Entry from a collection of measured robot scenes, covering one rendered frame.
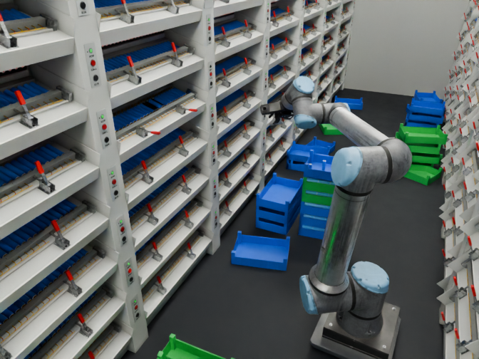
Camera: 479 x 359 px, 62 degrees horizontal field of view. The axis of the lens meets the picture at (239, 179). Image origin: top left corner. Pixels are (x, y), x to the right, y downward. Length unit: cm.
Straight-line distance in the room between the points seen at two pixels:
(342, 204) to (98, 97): 81
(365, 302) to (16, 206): 124
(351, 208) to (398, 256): 118
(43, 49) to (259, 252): 158
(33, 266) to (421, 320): 164
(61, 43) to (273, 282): 149
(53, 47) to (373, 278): 133
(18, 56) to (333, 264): 113
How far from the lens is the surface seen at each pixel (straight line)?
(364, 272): 167
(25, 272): 128
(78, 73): 124
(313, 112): 173
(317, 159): 240
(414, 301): 220
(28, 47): 112
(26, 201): 120
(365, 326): 177
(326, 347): 182
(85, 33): 124
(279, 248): 233
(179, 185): 190
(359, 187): 124
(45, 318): 141
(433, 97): 474
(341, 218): 132
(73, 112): 123
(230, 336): 189
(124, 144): 144
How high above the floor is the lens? 146
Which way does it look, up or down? 29 degrees down
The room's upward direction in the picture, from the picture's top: straight up
